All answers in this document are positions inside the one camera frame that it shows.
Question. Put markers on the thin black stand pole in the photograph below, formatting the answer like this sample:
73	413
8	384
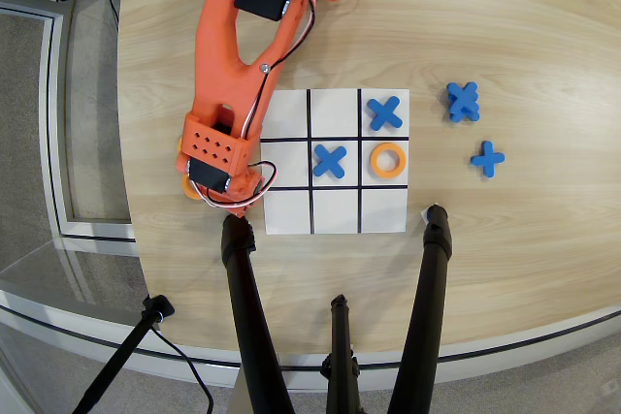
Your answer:
121	356

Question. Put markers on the small white tag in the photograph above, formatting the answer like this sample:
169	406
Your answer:
423	214

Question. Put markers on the white tic-tac-toe board sheet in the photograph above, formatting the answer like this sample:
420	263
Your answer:
335	113

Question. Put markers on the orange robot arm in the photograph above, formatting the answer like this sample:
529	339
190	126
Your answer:
218	70

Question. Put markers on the metal framed glass panel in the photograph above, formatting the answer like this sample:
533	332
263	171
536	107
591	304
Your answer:
48	94

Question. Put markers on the blue cross piece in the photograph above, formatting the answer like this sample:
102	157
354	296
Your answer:
330	161
384	113
463	96
473	117
487	159

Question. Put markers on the short black tripod leg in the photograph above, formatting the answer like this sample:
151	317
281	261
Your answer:
341	336

